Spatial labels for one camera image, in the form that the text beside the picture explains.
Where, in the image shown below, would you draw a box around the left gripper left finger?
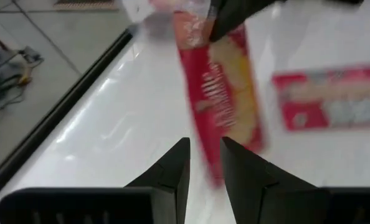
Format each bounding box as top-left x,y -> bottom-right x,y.
124,137 -> 191,224

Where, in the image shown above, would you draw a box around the brown floor mat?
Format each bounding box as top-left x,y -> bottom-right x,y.
53,0 -> 118,11

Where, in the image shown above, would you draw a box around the tangled floor cables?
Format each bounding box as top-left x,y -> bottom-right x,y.
0,26 -> 44,116

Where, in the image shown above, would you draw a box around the clear plastic bin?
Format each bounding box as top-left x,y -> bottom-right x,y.
121,0 -> 214,24

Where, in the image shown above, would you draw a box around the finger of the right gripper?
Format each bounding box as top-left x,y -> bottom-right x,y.
208,0 -> 285,43

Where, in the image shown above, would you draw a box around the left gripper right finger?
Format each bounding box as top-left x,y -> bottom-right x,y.
221,136 -> 331,224

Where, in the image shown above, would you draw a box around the red popcorn bag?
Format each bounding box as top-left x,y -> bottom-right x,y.
172,9 -> 266,189
271,63 -> 370,132

